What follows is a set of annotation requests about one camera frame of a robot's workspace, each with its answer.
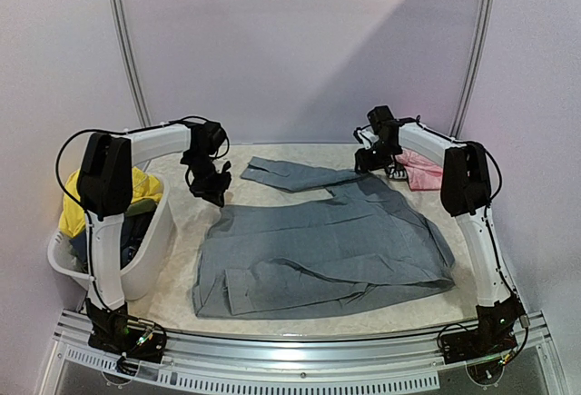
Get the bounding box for pink folded garment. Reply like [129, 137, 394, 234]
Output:
[396, 150, 443, 192]

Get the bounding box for navy blue garment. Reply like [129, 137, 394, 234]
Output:
[69, 212, 153, 272]

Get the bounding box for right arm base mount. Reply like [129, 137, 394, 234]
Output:
[437, 300, 527, 364]

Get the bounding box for right aluminium corner post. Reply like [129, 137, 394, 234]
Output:
[449, 0, 494, 139]

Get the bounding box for grey button-up shirt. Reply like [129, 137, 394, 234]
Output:
[192, 157, 455, 320]

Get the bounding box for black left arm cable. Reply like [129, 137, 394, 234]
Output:
[54, 115, 232, 214]

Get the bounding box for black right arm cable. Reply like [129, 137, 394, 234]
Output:
[353, 115, 504, 214]

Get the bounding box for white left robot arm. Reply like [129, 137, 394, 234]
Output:
[77, 116, 231, 314]

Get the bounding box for yellow shorts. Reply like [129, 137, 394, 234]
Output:
[59, 167, 163, 238]

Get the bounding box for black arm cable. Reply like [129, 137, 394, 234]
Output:
[353, 115, 504, 214]
[54, 115, 232, 214]

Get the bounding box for aluminium front rail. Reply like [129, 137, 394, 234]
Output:
[41, 311, 567, 394]

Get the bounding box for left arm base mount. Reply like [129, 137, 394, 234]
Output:
[85, 299, 168, 364]

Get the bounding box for aluminium corner post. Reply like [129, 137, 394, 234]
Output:
[449, 0, 494, 139]
[110, 0, 152, 127]

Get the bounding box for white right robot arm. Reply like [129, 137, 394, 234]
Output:
[353, 105, 525, 319]

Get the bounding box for olive green garment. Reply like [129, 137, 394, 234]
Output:
[125, 198, 158, 218]

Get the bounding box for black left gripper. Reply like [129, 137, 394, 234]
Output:
[183, 151, 231, 207]

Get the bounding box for white laundry basket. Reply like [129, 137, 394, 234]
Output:
[47, 173, 176, 301]

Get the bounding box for left aluminium corner post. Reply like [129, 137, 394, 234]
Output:
[110, 0, 152, 127]

